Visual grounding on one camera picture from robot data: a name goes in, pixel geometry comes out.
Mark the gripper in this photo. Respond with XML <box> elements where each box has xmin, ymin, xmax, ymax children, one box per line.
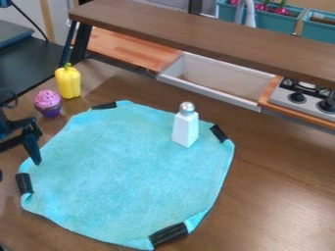
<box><xmin>0</xmin><ymin>117</ymin><xmax>45</xmax><ymax>167</ymax></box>

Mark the pink and purple toy cupcake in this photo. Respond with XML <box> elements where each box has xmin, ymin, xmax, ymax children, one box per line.
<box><xmin>32</xmin><ymin>89</ymin><xmax>64</xmax><ymax>119</ymax></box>

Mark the yellow toy pepper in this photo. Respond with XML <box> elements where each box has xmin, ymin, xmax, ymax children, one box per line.
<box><xmin>53</xmin><ymin>62</ymin><xmax>83</xmax><ymax>100</ymax></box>

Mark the black desk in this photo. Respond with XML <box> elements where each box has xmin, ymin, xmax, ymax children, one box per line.
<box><xmin>0</xmin><ymin>19</ymin><xmax>69</xmax><ymax>106</ymax></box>

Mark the blue cloth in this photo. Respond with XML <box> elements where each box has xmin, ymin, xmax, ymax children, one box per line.
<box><xmin>14</xmin><ymin>99</ymin><xmax>237</xmax><ymax>251</ymax></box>

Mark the white salt shaker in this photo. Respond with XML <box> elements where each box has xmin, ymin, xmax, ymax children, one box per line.
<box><xmin>169</xmin><ymin>101</ymin><xmax>202</xmax><ymax>149</ymax></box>

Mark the toy sink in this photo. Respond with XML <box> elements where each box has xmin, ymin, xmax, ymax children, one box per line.
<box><xmin>154</xmin><ymin>51</ymin><xmax>278</xmax><ymax>114</ymax></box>

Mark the brown wooden shelf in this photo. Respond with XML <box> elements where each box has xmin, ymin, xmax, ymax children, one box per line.
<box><xmin>59</xmin><ymin>0</ymin><xmax>335</xmax><ymax>89</ymax></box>

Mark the tap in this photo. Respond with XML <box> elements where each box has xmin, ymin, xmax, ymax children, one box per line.
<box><xmin>234</xmin><ymin>0</ymin><xmax>260</xmax><ymax>29</ymax></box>

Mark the teal bin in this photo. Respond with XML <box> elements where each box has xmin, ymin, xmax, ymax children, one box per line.
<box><xmin>299</xmin><ymin>8</ymin><xmax>335</xmax><ymax>46</ymax></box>
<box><xmin>215</xmin><ymin>0</ymin><xmax>308</xmax><ymax>35</ymax></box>

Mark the pink toy radish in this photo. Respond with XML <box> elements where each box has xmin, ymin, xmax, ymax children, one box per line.
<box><xmin>254</xmin><ymin>1</ymin><xmax>270</xmax><ymax>13</ymax></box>
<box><xmin>270</xmin><ymin>0</ymin><xmax>292</xmax><ymax>17</ymax></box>

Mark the toy stove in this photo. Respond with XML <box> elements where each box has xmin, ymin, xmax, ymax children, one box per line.
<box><xmin>266</xmin><ymin>76</ymin><xmax>335</xmax><ymax>124</ymax></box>

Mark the black cable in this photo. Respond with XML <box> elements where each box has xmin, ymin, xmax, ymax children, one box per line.
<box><xmin>8</xmin><ymin>0</ymin><xmax>52</xmax><ymax>43</ymax></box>

